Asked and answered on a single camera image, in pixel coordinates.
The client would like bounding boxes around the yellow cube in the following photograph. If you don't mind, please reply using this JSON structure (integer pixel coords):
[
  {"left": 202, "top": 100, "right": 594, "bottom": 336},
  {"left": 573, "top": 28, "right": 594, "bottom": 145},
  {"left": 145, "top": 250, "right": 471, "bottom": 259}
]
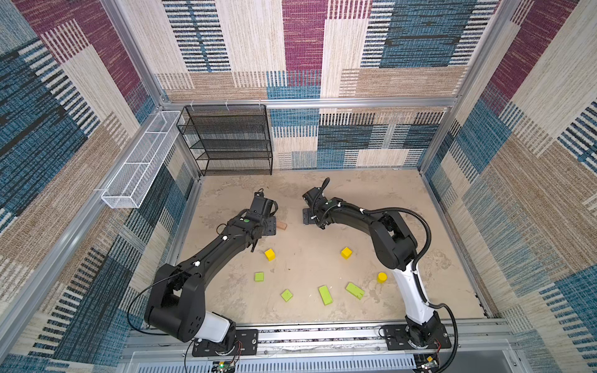
[
  {"left": 340, "top": 247, "right": 353, "bottom": 260},
  {"left": 264, "top": 249, "right": 275, "bottom": 261}
]

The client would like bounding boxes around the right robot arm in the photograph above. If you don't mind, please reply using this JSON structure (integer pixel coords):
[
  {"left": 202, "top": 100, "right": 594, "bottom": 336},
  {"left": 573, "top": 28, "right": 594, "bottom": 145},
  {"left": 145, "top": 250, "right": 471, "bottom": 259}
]
[{"left": 303, "top": 186, "right": 459, "bottom": 350}]

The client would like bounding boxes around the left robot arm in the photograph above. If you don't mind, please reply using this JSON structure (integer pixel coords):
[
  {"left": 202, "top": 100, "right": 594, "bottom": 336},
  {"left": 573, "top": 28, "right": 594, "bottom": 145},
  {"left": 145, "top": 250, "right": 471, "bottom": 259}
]
[{"left": 144, "top": 209, "right": 276, "bottom": 353}]

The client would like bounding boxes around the small green block tilted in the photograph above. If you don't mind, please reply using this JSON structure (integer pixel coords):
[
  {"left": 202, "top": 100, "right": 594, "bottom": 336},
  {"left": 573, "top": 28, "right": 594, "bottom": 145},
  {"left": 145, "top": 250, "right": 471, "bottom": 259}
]
[{"left": 281, "top": 289, "right": 293, "bottom": 302}]

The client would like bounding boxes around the long green block middle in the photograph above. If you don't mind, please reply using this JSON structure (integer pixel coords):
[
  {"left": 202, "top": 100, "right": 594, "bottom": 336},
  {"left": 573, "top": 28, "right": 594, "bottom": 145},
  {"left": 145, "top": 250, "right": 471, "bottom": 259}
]
[{"left": 318, "top": 285, "right": 333, "bottom": 306}]

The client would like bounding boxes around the long green block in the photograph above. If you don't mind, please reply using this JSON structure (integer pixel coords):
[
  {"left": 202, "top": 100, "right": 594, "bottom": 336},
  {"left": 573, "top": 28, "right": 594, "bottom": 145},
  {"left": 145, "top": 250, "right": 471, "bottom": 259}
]
[
  {"left": 318, "top": 285, "right": 333, "bottom": 306},
  {"left": 345, "top": 282, "right": 365, "bottom": 300}
]

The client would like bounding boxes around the long green block right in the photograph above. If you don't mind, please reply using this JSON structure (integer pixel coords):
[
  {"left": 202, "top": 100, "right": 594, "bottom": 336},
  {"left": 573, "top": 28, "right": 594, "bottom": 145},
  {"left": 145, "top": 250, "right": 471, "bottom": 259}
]
[{"left": 345, "top": 282, "right": 365, "bottom": 300}]

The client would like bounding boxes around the yellow cylinder block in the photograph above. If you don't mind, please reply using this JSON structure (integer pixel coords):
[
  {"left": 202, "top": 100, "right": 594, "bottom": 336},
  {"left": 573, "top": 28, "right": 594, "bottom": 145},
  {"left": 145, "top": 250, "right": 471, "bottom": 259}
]
[{"left": 377, "top": 272, "right": 388, "bottom": 284}]

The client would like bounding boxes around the black mesh wire shelf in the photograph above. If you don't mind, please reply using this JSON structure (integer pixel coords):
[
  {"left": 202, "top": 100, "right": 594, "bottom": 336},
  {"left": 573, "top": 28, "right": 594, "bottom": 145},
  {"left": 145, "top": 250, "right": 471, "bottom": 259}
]
[{"left": 178, "top": 104, "right": 274, "bottom": 177}]

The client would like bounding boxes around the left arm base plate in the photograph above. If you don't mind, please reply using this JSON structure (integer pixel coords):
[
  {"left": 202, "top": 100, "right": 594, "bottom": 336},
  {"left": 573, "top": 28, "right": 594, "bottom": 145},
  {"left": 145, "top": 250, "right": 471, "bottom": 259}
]
[{"left": 191, "top": 329, "right": 259, "bottom": 357}]

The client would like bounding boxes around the white mesh wall basket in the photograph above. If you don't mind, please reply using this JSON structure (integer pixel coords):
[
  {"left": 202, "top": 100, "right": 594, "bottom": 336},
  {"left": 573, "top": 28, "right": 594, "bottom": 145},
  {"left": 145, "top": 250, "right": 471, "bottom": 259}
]
[{"left": 101, "top": 111, "right": 181, "bottom": 209}]

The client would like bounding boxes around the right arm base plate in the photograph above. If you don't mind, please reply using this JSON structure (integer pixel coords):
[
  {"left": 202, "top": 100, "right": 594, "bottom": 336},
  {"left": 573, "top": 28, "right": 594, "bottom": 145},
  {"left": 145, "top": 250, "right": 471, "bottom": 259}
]
[{"left": 379, "top": 323, "right": 452, "bottom": 351}]

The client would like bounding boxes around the aluminium front rail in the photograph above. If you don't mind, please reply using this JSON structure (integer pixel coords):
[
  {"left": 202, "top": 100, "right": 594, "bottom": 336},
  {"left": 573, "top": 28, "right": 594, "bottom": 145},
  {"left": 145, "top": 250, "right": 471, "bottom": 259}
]
[{"left": 117, "top": 319, "right": 531, "bottom": 372}]

